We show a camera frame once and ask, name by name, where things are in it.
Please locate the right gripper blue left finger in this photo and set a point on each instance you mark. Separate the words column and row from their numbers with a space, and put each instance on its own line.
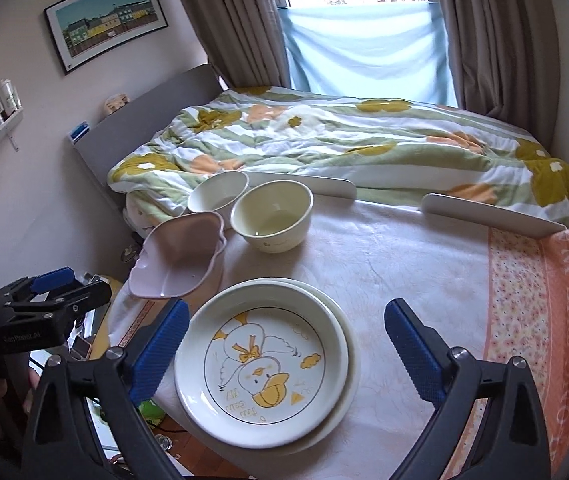
column 60, row 440

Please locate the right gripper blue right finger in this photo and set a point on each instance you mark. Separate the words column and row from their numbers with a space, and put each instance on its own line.
column 511, row 442

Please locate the plain white plate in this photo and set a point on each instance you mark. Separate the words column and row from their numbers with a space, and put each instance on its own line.
column 335, row 417

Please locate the small duck pattern plate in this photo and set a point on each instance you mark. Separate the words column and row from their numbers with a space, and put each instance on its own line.
column 262, row 364

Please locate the white ribbed bowl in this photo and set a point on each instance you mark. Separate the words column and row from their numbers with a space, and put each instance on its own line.
column 219, row 193

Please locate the cream yellow bowl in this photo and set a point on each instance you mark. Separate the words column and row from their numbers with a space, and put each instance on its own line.
column 275, row 216

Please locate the orange floral cloth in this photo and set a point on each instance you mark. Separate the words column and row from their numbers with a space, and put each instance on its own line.
column 507, row 295

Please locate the grey headboard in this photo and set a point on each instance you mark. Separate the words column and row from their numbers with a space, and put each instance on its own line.
column 137, row 122

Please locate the blue white box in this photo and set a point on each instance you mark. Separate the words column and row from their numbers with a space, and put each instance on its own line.
column 78, row 132

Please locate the white bottle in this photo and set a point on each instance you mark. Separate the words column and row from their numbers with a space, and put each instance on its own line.
column 9, row 97

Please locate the white floral tablecloth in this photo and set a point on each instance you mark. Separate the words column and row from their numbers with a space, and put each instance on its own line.
column 363, row 255

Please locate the small plush toy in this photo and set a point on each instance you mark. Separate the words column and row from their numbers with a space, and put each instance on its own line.
column 115, row 103

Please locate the framed houses picture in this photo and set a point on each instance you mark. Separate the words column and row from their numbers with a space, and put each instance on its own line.
column 84, row 29

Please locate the floral green striped duvet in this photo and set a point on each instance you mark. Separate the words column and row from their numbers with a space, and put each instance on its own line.
column 393, row 150

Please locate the left brown curtain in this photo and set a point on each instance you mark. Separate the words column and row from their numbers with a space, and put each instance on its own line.
column 243, row 40

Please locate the brown curtain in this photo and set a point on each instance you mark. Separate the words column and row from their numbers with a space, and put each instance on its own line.
column 505, row 63
column 243, row 40

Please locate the light blue window cloth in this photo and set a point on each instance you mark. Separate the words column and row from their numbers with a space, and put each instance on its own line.
column 389, row 50

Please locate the right brown curtain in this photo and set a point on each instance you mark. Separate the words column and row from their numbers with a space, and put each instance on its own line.
column 505, row 63

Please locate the right white table rail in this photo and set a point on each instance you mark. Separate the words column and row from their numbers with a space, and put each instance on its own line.
column 489, row 215

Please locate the white table rail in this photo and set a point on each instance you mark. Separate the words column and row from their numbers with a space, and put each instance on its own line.
column 489, row 215
column 334, row 187

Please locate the left white table rail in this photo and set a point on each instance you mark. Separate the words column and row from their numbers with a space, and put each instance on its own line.
column 334, row 187

